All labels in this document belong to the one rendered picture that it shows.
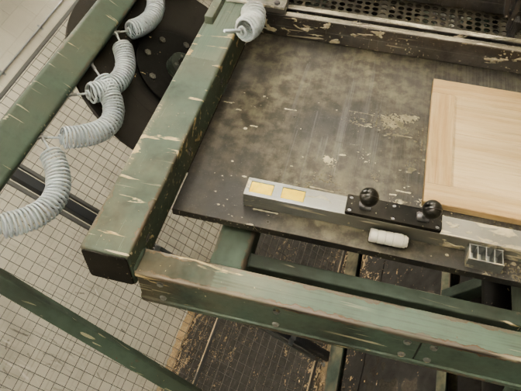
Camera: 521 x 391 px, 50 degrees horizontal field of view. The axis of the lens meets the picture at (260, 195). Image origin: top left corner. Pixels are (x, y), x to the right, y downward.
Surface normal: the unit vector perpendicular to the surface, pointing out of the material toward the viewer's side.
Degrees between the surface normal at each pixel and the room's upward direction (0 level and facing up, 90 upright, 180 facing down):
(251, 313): 90
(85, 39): 90
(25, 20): 90
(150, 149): 55
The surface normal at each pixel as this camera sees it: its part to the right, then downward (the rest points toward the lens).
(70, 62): 0.57, -0.41
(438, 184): 0.01, -0.64
